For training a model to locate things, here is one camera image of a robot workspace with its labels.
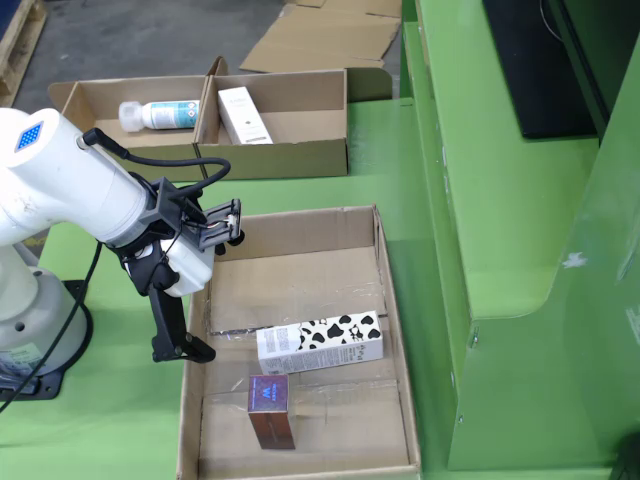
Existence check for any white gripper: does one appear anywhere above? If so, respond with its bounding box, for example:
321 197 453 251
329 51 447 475
126 229 247 365

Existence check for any red-brown Secret carton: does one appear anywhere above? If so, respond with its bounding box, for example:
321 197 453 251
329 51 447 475
247 373 297 451

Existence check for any large cardboard tray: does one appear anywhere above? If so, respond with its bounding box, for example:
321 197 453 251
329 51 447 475
175 203 423 480

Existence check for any shallow open cardboard box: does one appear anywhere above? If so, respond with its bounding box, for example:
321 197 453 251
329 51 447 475
193 67 394 182
46 55 230 184

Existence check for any flattened cardboard sheet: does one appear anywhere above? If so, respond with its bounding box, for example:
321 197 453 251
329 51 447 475
238 0 403 75

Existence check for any cow print carton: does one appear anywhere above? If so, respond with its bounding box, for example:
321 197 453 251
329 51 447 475
256 310 385 376

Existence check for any plain white carton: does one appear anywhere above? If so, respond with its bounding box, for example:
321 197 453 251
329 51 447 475
217 86 274 146

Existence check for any white bottle teal label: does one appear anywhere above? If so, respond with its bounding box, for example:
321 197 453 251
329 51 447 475
118 99 201 134

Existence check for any wooden pallet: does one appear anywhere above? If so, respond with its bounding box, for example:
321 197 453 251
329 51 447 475
0 0 49 96

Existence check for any black flat panel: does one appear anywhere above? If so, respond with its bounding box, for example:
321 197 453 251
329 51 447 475
482 0 612 140

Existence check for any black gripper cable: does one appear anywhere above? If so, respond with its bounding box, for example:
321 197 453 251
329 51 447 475
81 127 232 201

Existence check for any black power cable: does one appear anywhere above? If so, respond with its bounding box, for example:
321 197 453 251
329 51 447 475
0 242 104 414

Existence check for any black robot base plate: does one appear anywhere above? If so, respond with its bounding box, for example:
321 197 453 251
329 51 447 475
0 278 95 402

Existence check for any green metal frame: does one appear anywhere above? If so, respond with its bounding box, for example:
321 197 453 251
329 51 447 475
399 0 640 480

